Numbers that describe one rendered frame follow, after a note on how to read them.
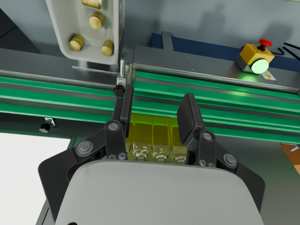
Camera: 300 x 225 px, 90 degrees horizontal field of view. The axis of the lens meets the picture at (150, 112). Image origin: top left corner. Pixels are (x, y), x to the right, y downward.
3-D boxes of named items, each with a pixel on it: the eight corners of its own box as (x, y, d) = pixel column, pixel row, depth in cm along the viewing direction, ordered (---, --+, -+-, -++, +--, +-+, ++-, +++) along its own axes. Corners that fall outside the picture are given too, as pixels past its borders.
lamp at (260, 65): (247, 69, 51) (251, 74, 49) (256, 56, 48) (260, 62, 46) (259, 71, 52) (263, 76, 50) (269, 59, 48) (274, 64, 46)
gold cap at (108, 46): (106, 50, 53) (103, 57, 50) (102, 40, 50) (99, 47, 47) (115, 49, 52) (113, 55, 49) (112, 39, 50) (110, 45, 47)
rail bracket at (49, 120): (59, 110, 61) (43, 139, 52) (53, 98, 56) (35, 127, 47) (69, 111, 62) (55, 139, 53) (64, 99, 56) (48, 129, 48)
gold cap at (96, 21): (91, 10, 44) (87, 15, 41) (104, 12, 44) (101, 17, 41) (93, 23, 46) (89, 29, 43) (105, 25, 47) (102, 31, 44)
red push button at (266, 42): (256, 52, 48) (264, 41, 46) (251, 46, 51) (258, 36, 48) (268, 54, 49) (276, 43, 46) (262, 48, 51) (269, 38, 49)
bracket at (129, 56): (122, 75, 55) (119, 87, 51) (122, 51, 48) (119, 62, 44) (132, 77, 56) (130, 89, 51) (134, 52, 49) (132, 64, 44)
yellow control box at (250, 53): (234, 60, 57) (242, 71, 52) (247, 40, 51) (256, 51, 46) (251, 63, 58) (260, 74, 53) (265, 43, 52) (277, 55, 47)
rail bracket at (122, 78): (119, 91, 52) (113, 120, 44) (120, 43, 39) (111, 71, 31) (128, 93, 52) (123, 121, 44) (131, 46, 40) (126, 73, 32)
